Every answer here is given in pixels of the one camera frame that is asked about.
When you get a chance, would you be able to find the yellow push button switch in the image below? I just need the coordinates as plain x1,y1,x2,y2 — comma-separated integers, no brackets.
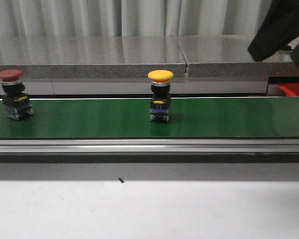
148,70,173,122

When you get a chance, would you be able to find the red push button switch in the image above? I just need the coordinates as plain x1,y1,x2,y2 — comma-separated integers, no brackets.
0,69,33,121

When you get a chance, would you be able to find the grey stone counter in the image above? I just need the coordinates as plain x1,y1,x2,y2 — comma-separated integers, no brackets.
0,35,299,79

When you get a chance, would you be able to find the red plastic bin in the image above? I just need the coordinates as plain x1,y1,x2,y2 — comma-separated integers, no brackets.
279,83,299,97

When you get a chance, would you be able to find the green conveyor belt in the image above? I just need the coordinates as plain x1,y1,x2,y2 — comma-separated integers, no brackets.
0,97,299,138

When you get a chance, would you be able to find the aluminium conveyor frame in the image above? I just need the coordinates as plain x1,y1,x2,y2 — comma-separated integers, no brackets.
0,138,299,154

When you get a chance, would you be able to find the white curtain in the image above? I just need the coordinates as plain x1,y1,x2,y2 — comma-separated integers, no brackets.
0,0,271,37

